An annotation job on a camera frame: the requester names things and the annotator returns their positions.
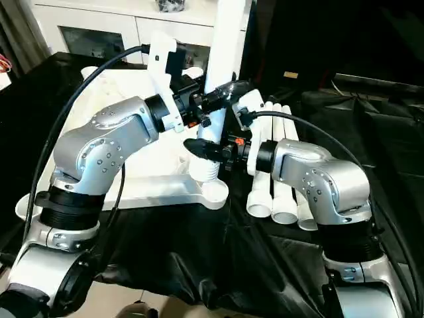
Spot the grey curtain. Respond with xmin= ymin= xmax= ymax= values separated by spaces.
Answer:
xmin=0 ymin=0 xmax=46 ymax=79

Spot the white plastic table top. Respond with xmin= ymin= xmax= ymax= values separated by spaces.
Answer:
xmin=15 ymin=66 xmax=230 ymax=229

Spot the white glass-door cabinet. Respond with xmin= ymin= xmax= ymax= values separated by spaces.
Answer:
xmin=31 ymin=0 xmax=252 ymax=72

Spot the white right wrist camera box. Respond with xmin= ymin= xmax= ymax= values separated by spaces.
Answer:
xmin=231 ymin=88 xmax=266 ymax=176

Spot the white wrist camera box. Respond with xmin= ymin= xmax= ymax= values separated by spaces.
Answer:
xmin=146 ymin=30 xmax=189 ymax=134
xmin=231 ymin=88 xmax=266 ymax=176

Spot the grey robot foot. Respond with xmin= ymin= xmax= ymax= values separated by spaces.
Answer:
xmin=119 ymin=299 xmax=156 ymax=318

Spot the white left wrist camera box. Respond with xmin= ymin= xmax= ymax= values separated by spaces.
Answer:
xmin=146 ymin=30 xmax=189 ymax=134

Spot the black glossy mat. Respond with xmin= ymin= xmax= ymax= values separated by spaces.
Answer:
xmin=0 ymin=51 xmax=424 ymax=318

